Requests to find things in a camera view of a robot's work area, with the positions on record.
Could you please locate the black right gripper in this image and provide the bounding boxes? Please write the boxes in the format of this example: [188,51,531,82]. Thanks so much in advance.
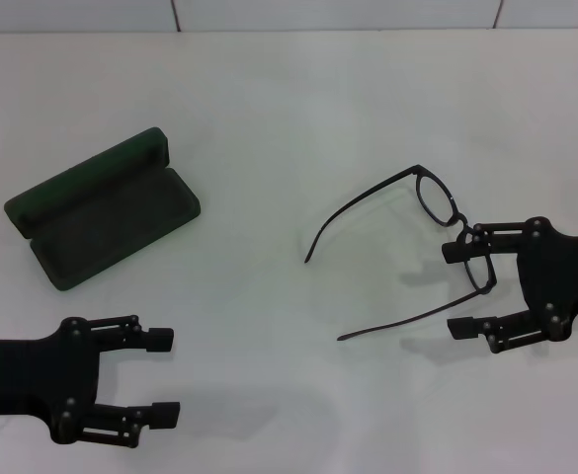
[441,215,578,355]

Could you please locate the green glasses case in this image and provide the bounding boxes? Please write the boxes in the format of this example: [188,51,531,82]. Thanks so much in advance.
[3,126,203,292]

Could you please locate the black glasses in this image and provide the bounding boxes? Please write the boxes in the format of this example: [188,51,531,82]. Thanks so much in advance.
[303,164,498,342]

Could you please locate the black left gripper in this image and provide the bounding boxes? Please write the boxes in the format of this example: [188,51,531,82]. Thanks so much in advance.
[0,314,182,443]

